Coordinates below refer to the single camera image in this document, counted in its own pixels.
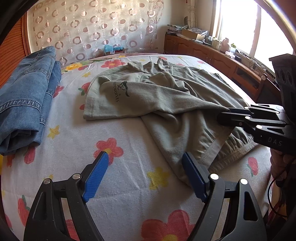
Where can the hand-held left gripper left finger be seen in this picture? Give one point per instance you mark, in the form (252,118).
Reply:
(97,176)

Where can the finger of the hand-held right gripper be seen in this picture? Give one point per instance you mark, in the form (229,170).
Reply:
(266,134)
(266,111)

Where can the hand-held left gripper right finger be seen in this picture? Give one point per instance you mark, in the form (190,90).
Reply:
(193,173)

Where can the grey-green pants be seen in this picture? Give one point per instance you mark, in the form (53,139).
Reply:
(185,115)

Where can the person's right hand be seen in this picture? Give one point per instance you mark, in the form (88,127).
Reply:
(278,164)

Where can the floral bed sheet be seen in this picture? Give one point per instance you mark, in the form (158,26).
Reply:
(129,143)

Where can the green bottle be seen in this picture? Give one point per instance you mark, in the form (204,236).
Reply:
(232,49)

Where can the window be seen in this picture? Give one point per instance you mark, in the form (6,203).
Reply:
(242,23)

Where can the wooden cabinet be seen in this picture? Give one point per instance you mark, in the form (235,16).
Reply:
(208,54)

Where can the cardboard box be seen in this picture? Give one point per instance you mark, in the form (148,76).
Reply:
(190,34)

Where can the folded blue jeans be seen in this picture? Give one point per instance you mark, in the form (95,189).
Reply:
(25,92)

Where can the narrow patterned curtain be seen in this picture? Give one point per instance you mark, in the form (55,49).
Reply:
(191,14)

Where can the blue packet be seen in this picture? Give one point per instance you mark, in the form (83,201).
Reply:
(111,49)

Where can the wooden slatted panel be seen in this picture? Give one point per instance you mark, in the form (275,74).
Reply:
(13,48)

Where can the sheer curtain with circles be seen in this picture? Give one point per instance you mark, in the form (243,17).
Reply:
(92,23)

